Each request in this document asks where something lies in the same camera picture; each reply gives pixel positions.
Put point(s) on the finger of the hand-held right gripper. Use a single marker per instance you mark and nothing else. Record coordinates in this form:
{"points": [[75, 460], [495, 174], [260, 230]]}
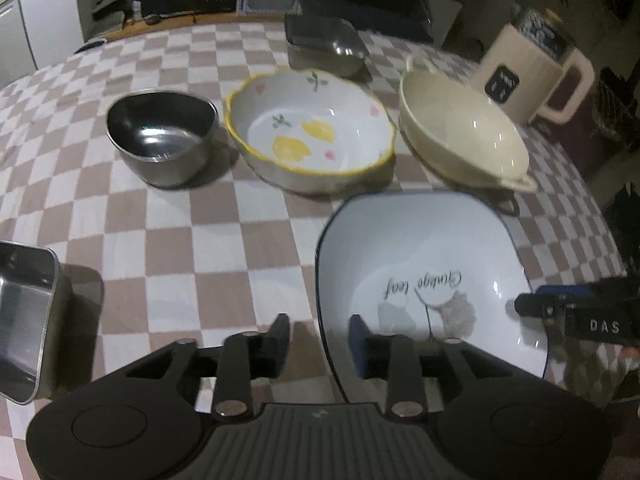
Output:
{"points": [[535, 305]]}

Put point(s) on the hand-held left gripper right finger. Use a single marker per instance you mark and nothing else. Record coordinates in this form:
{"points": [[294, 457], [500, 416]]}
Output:
{"points": [[357, 350]]}

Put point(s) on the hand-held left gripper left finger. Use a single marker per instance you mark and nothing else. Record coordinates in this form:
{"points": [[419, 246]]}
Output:
{"points": [[283, 342]]}

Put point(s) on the white square plate dark rim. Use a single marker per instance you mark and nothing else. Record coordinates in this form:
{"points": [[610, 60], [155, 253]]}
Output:
{"points": [[425, 245]]}

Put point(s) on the round steel bowl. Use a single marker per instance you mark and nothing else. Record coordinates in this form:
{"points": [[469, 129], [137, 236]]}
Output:
{"points": [[165, 165]]}

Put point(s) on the floral bowl with yellow rim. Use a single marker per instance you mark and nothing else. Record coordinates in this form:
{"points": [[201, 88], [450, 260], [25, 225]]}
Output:
{"points": [[310, 110]]}

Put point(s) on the rectangular steel container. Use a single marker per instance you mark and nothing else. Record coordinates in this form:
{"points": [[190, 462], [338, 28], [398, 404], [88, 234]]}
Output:
{"points": [[325, 40], [25, 310]]}

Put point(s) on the checkered tablecloth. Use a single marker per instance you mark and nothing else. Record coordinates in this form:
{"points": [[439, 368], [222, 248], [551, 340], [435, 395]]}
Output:
{"points": [[175, 260]]}

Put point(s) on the cream electric kettle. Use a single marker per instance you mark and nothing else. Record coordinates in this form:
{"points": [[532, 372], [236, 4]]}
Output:
{"points": [[525, 75]]}

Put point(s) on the wooden counter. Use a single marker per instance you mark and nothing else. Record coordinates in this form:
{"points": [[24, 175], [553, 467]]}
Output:
{"points": [[165, 22]]}

